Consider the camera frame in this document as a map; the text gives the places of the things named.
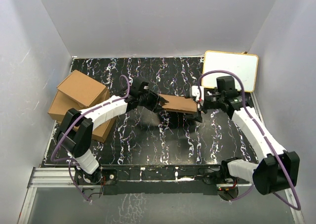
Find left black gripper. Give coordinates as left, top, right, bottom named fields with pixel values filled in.
left=138, top=90, right=167, bottom=113

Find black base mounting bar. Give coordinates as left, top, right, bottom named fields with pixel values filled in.
left=75, top=165, right=248, bottom=200

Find top small folded cardboard box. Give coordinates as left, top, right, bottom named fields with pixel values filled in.
left=57, top=70, right=109, bottom=108

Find middle folded cardboard box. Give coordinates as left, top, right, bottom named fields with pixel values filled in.
left=48, top=89, right=110, bottom=121

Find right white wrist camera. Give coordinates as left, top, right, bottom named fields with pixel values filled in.
left=190, top=86, right=204, bottom=102

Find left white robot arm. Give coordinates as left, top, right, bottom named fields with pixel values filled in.
left=51, top=78, right=168, bottom=184

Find bottom folded cardboard box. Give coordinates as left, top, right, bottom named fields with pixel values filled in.
left=92, top=117, right=117, bottom=143

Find brown cardboard box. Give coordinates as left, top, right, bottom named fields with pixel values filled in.
left=160, top=94, right=197, bottom=114

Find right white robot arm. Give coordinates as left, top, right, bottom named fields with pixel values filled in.
left=189, top=76, right=300, bottom=195

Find aluminium frame rail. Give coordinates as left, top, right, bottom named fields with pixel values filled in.
left=17, top=168, right=305, bottom=224

